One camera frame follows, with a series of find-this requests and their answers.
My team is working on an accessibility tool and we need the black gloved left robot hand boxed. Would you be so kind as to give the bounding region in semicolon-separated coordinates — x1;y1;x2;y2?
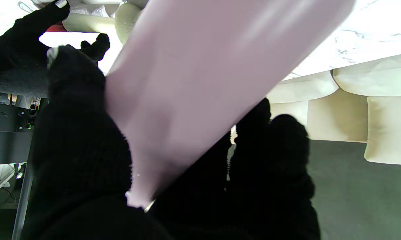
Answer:
20;45;321;240

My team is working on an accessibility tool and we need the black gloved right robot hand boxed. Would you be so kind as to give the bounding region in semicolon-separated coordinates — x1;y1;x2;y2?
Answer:
0;0;110;99

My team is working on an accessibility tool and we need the sponge cup brush red-cream handle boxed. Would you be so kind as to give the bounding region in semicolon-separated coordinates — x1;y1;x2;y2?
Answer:
45;0;149;45

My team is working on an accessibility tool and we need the pink thermos body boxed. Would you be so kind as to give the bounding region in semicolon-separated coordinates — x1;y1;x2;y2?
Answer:
104;0;356;209

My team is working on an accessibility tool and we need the dark equipment desk with clutter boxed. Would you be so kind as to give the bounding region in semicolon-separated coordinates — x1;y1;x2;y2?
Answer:
0;93;42;200

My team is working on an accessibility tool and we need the cream sofa seat cushion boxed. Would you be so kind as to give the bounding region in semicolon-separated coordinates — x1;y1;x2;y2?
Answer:
332;52;401;97
266;71;340;104

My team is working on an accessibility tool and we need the cream fabric sofa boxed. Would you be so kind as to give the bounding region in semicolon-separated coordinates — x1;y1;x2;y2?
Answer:
227;52;401;166

